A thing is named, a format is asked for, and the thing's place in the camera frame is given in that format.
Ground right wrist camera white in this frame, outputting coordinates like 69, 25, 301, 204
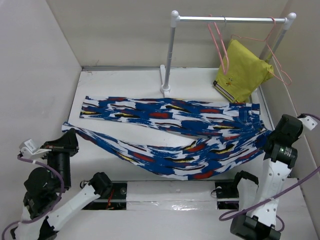
297, 113, 318, 131

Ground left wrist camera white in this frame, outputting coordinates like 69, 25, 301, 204
19, 139, 49, 160

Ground pink wire hanger left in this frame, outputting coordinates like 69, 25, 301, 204
206, 22, 230, 75

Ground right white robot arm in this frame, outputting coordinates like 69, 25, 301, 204
230, 114, 303, 240

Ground pink wire hanger right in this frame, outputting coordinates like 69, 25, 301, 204
230, 15, 296, 86

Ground blue white red patterned trousers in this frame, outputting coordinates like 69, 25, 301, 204
61, 96, 271, 181

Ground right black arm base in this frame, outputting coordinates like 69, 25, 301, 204
211, 181, 239, 210

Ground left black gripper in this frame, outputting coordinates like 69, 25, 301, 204
40, 126, 80, 189

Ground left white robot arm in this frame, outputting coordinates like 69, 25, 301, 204
7, 128, 113, 240

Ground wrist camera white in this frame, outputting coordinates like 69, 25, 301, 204
19, 139, 49, 160
297, 113, 318, 131

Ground white metal clothes rack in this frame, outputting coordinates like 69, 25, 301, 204
160, 10, 297, 98

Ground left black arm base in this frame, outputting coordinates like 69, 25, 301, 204
83, 181, 128, 211

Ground pink wire hanger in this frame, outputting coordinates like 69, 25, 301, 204
206, 22, 230, 75
230, 15, 296, 86

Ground yellow folded garment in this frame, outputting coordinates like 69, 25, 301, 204
213, 39, 274, 103

